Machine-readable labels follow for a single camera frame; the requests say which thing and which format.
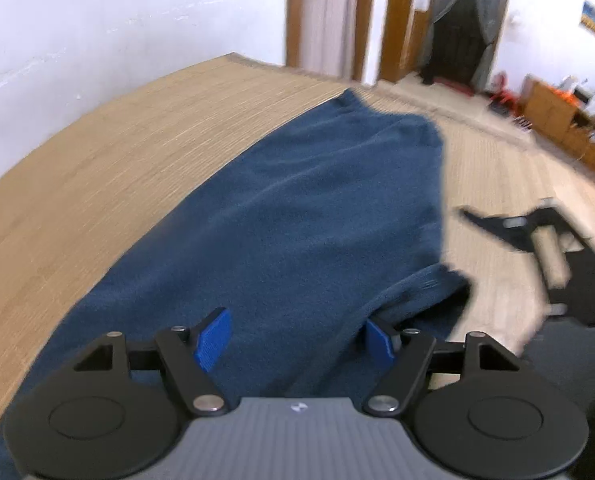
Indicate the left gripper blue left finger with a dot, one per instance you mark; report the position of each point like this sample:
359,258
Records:
188,354

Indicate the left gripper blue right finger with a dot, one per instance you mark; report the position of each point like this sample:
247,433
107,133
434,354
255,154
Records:
404,358

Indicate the dark blue pants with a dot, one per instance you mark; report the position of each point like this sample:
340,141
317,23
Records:
330,220

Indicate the wooden low cabinet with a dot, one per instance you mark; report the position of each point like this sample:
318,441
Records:
555,116

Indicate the red stool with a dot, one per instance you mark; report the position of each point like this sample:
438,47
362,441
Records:
503,102

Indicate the dark doorway with curtain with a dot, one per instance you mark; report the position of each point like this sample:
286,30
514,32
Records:
461,40

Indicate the wooden door frame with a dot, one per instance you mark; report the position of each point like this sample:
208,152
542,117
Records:
362,40

